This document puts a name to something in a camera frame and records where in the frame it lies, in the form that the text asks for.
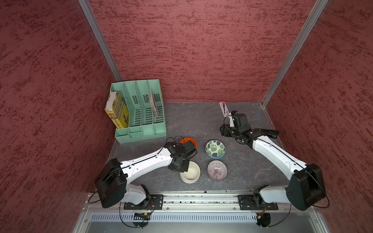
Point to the black stapler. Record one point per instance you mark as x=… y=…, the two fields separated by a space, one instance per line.
x=269 y=133

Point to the small orange bowl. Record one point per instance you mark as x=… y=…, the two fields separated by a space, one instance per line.
x=183 y=140

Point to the yellow book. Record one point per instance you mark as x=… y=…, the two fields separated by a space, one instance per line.
x=117 y=110

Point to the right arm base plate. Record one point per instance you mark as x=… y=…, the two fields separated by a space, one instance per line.
x=250 y=202

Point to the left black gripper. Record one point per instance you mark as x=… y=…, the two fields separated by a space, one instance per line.
x=184 y=168

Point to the small green leaf bowl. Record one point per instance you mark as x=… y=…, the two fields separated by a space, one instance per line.
x=214 y=145

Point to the large cream bowl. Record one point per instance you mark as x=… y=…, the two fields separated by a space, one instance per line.
x=190 y=177

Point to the small cream bowl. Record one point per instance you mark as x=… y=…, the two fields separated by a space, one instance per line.
x=193 y=167

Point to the white pencil lead box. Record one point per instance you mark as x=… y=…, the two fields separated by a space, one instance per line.
x=224 y=108

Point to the aluminium mounting rail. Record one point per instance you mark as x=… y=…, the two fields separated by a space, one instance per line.
x=211 y=201

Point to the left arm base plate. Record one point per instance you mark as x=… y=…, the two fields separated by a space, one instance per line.
x=155 y=202

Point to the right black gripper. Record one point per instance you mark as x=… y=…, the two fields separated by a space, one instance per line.
x=224 y=131

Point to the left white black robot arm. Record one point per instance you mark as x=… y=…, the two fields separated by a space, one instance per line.
x=113 y=184

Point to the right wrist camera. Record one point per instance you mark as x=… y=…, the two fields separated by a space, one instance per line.
x=231 y=119

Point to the grey booklet in organizer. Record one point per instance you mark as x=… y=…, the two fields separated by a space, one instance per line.
x=153 y=104

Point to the large pink striped bowl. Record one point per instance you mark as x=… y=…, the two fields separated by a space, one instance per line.
x=217 y=178

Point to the right aluminium corner post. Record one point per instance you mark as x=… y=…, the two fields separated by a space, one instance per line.
x=301 y=38

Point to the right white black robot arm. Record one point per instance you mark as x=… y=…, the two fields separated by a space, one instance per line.
x=306 y=185

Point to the left aluminium corner post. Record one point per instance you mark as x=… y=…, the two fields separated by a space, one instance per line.
x=93 y=23

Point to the aluminium corner post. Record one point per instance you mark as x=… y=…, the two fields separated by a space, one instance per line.
x=93 y=23
x=301 y=38

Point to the green plastic file organizer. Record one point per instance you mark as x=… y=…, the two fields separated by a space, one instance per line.
x=142 y=124

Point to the small pink striped bowl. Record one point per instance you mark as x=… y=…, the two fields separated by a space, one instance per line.
x=216 y=168

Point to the large green leaf bowl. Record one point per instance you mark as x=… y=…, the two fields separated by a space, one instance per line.
x=218 y=154

